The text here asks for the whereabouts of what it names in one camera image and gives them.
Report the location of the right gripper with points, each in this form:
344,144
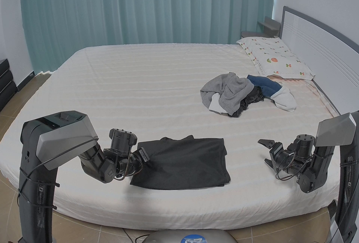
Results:
280,156

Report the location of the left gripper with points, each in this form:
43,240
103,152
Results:
141,157

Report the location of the black garment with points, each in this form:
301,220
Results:
182,163

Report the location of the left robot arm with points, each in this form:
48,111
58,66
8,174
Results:
64,135

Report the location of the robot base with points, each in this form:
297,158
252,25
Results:
190,237

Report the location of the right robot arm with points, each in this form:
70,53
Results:
333,129

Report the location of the bed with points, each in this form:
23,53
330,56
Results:
140,90

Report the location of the pile of clothes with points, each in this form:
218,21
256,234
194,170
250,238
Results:
232,90

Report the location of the white printed pillow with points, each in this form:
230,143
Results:
274,54

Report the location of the grey bedside table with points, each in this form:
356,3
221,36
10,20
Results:
269,25

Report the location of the dark chest of drawers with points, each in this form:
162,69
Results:
7,82

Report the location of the blue-green curtain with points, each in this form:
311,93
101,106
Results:
140,0

